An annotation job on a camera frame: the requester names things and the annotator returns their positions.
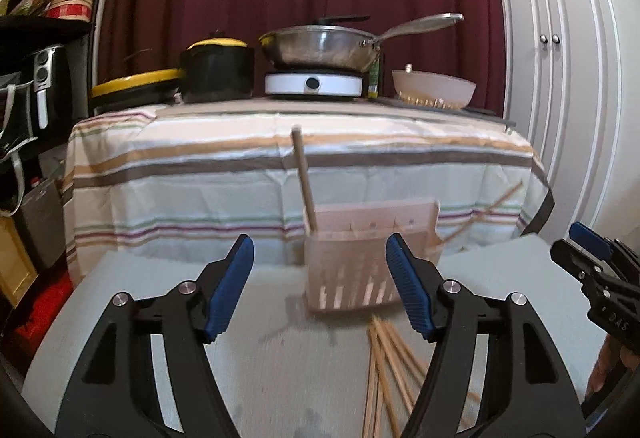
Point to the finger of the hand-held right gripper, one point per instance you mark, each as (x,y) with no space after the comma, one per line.
(590,235)
(575,263)

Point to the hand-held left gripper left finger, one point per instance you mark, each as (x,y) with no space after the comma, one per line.
(231,283)

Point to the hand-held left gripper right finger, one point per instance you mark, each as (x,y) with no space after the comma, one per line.
(407,283)

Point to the pink slotted utensil basket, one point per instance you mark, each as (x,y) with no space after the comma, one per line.
(367,263)

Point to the pile of wooden chopsticks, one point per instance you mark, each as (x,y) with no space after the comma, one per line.
(387,368)

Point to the person's right hand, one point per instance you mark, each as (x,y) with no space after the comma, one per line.
(607,370)

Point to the striped tablecloth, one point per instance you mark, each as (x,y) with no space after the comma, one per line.
(210,178)

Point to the white wardrobe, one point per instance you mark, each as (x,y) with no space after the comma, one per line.
(565,118)

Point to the pink plastic bowl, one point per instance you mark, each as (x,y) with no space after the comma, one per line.
(432,88)

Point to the black bin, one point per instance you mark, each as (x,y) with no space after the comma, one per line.
(42,223)

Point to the green bottle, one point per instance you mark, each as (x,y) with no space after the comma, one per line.
(374,78)

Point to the black pot with yellow lid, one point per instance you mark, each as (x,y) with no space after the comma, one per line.
(217,71)

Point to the white induction cooker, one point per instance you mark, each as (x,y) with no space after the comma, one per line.
(312,84)

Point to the yellow wooden board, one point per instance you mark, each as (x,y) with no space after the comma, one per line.
(15,258)

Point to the flat pot with yellow rim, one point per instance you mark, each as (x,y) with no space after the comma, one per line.
(132,86)

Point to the steel frying pan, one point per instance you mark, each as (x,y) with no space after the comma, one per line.
(320,48)

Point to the black air fryer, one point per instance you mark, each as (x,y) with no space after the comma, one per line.
(47,78)

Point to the black shelf unit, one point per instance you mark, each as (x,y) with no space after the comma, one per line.
(75,31)

